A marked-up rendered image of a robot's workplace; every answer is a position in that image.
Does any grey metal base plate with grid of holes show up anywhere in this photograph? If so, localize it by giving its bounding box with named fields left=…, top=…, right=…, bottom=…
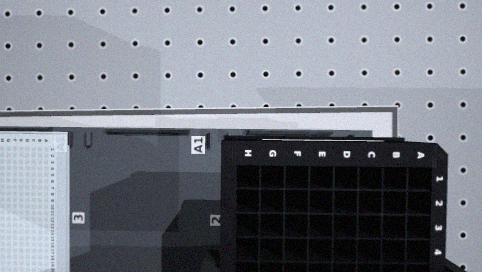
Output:
left=0, top=0, right=482, bottom=272

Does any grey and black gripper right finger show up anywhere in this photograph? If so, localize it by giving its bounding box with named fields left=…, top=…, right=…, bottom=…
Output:
left=445, top=259, right=467, bottom=272

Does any dark grey plate carrier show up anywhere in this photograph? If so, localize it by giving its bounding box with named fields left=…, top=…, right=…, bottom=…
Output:
left=0, top=126, right=373, bottom=272

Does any black deep-well block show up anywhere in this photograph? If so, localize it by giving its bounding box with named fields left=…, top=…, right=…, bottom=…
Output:
left=220, top=135, right=448, bottom=272

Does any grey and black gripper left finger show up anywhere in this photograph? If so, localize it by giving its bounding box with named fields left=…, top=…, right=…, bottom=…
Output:
left=199, top=250, right=220, bottom=272

